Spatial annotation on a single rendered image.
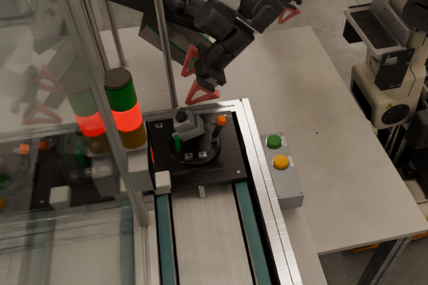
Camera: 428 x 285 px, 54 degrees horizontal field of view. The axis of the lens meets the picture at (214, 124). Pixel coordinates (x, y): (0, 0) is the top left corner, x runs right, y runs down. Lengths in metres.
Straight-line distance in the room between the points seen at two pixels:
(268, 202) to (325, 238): 0.18
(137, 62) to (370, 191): 0.92
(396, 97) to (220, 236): 0.83
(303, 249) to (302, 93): 0.56
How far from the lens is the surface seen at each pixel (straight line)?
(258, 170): 1.12
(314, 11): 3.40
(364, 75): 1.66
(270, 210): 1.06
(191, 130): 1.06
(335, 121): 1.39
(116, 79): 0.70
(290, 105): 1.41
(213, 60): 0.92
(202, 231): 1.07
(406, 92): 1.58
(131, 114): 0.73
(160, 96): 1.45
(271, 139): 1.16
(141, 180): 0.81
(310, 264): 1.11
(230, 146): 1.15
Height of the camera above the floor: 1.87
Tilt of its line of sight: 49 degrees down
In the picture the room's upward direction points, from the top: 4 degrees counter-clockwise
